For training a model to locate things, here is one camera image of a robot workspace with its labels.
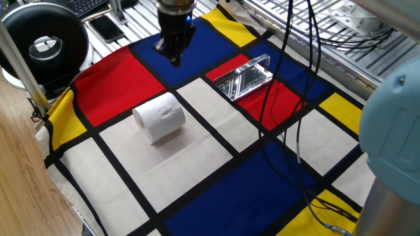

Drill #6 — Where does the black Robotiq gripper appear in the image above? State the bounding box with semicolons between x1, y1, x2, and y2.
153;9;198;68

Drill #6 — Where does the white toilet paper roll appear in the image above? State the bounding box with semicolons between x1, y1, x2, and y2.
132;92;187;146

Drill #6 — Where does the black smartphone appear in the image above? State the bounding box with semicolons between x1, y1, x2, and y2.
87;14;126;44

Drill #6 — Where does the black keyboard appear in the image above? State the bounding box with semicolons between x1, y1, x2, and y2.
54;0;111;19

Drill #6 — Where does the Mondrian pattern colour-block tablecloth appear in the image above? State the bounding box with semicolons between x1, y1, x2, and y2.
35;0;377;236

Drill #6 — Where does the aluminium side rack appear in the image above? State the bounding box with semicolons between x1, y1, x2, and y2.
241;0;420;99

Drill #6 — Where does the black round speaker device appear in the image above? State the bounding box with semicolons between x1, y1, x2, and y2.
0;2;95;92

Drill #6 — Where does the silver perforated metal plate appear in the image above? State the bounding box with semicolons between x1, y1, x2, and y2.
327;0;394;33

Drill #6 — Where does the aluminium bracket stand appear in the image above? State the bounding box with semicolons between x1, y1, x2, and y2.
109;0;129;26

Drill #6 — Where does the aluminium frame post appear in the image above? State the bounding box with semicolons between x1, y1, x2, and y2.
0;19;53;116

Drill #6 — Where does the looped black cable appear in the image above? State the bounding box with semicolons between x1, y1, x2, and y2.
314;28;396;50

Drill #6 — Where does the black cable with silver connector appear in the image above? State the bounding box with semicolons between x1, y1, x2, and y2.
295;0;354;236

